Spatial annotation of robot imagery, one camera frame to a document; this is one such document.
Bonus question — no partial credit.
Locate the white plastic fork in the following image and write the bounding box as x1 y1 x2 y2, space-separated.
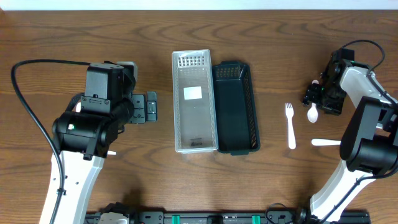
285 103 296 149
311 138 341 146

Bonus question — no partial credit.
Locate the black rail with clamps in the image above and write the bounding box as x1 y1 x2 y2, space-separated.
83 202 371 224

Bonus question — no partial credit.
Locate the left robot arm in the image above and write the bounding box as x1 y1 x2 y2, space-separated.
40 91 157 223

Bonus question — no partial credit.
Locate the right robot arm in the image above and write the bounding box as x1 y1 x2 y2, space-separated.
295 59 397 223

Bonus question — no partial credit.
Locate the clear plastic basket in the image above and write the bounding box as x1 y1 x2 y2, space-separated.
172 49 218 154

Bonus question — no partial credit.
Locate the white plastic spoon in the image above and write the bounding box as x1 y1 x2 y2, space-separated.
307 80 320 123

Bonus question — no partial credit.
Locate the dark green plastic basket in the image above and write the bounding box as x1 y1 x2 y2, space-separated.
212 61 261 156

